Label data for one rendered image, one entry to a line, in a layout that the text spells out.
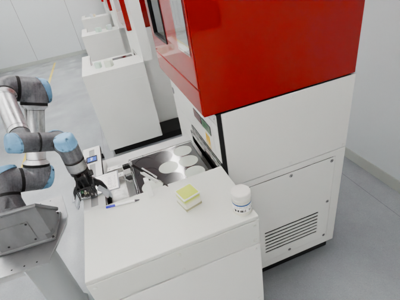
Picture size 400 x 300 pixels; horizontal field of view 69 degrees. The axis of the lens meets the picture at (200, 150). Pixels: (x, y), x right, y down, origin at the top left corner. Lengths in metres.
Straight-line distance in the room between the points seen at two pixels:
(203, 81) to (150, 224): 0.57
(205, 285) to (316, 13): 1.14
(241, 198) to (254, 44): 0.58
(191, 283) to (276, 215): 0.71
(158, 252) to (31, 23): 8.58
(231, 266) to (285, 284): 0.88
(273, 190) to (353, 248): 0.89
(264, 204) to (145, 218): 0.70
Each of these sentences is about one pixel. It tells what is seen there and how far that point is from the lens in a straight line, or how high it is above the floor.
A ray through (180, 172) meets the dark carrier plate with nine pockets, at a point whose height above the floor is 0.90.
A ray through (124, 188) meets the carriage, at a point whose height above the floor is 0.88.
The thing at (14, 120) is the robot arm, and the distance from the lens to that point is 1.32.
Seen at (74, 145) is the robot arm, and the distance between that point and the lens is 1.18.
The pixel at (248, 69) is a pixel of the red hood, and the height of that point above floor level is 1.37.
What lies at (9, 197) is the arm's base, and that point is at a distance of 1.54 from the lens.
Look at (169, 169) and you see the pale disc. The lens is 1.50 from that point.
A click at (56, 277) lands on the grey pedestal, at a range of 1.77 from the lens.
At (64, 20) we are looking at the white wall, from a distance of 9.21.
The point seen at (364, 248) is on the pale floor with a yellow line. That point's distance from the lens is 2.33.
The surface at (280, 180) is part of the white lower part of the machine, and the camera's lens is 1.58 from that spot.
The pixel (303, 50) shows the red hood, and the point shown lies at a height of 1.39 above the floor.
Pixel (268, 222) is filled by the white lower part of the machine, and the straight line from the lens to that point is 1.74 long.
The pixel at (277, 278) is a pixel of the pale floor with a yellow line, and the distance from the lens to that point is 2.10.
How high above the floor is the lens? 1.77
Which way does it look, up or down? 33 degrees down
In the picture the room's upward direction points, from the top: 10 degrees counter-clockwise
